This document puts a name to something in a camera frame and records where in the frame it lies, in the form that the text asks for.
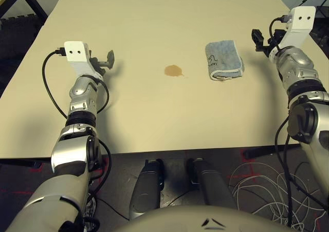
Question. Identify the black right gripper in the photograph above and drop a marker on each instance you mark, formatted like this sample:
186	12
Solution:
278	35

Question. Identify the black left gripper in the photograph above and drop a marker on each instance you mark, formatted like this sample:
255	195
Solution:
99	64

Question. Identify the blue rag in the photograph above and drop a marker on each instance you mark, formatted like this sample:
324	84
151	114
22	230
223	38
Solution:
223	57

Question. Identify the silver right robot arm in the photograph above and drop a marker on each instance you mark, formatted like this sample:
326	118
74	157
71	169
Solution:
295	62

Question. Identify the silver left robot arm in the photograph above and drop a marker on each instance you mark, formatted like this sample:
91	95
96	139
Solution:
77	149

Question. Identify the brown liquid spill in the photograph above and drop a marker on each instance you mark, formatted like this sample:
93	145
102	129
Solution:
172	70

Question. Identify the black foam floor mat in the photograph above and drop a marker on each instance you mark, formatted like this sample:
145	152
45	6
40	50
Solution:
15	34

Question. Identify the black table foot bar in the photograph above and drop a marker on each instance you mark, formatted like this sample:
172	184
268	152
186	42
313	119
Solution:
270	151

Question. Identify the grey robot left leg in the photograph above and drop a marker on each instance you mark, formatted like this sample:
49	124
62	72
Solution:
146	188

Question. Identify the grey robot leg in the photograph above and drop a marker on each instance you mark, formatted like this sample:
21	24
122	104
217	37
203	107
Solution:
146	188
210	183

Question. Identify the grey robot right leg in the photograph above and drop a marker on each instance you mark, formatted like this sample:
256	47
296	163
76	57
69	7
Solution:
210	183

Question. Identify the beige robot torso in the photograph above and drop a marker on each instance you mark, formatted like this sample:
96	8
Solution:
180	219

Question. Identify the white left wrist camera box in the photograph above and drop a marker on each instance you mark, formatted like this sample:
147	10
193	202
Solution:
74	52

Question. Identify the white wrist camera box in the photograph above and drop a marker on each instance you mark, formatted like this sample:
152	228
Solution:
74	52
300	18

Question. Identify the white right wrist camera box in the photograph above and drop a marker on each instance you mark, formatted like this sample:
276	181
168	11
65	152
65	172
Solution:
300	18

